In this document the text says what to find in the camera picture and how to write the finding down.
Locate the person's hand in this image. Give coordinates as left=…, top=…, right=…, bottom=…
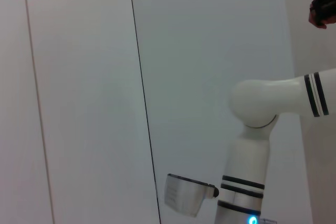
left=308, top=0, right=329, bottom=29

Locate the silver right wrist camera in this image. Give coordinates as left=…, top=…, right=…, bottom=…
left=164, top=173, right=220, bottom=217

